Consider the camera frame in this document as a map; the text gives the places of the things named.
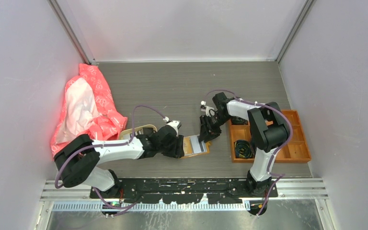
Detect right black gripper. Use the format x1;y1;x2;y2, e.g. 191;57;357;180
199;113;233;143

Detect white striped card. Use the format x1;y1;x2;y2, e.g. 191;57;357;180
190;135;208;154

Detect orange leather card holder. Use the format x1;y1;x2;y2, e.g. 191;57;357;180
181;135;211;159

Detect gold VIP card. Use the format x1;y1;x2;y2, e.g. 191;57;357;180
183;137;193;157

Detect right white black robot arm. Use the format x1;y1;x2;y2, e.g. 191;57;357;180
198;92;293;197

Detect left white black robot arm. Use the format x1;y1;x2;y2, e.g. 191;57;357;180
54;120;184;198

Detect cards in beige tray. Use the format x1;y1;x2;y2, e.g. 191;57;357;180
120;127;154;140

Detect beige oval card tray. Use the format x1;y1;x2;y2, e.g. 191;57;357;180
118;125;157;140

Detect rolled dark belt right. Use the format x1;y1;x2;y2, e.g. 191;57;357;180
231;116;248;125

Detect rolled dark belt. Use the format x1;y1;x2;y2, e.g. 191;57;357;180
231;116;248;125
234;139;253;159

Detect rolled dark belt left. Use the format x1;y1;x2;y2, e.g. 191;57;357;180
234;139;253;159

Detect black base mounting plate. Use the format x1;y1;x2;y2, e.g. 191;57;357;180
89;178;278;215

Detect pink white crumpled cloth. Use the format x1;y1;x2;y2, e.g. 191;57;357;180
50;63;128;156

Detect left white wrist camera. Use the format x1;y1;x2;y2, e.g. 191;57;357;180
163;116;181;136

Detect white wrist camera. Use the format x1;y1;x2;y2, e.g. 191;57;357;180
200;101;216;117
163;116;181;136

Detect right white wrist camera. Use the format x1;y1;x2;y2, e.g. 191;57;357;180
200;101;216;117

